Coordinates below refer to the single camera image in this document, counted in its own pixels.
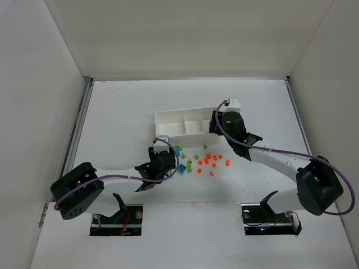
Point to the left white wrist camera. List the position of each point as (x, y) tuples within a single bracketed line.
[(161, 144)]

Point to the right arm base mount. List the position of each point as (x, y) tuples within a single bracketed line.
[(261, 220)]

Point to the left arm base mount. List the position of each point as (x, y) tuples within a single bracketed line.
[(128, 223)]

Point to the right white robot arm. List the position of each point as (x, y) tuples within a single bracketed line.
[(317, 186)]

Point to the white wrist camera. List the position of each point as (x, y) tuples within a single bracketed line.
[(232, 105), (161, 144)]

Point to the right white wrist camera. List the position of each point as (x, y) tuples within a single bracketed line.
[(232, 105)]

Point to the large blue lego brick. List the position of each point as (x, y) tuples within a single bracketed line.
[(181, 169)]

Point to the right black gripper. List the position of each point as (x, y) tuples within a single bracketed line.
[(213, 123)]

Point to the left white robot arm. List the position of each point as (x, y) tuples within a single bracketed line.
[(77, 190)]

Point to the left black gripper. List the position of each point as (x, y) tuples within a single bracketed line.
[(170, 156)]

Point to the white three-compartment sorting tray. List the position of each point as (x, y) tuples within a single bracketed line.
[(186, 127)]

